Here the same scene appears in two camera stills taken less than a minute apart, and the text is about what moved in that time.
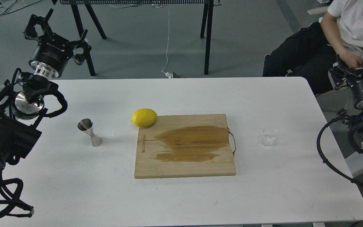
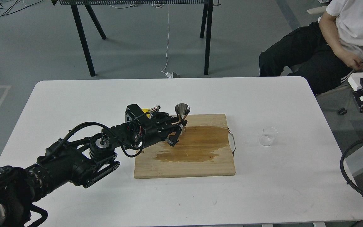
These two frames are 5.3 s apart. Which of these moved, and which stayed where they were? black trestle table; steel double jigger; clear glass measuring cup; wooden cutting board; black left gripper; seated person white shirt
Moved: black left gripper; steel double jigger
Stayed: black trestle table; wooden cutting board; seated person white shirt; clear glass measuring cup
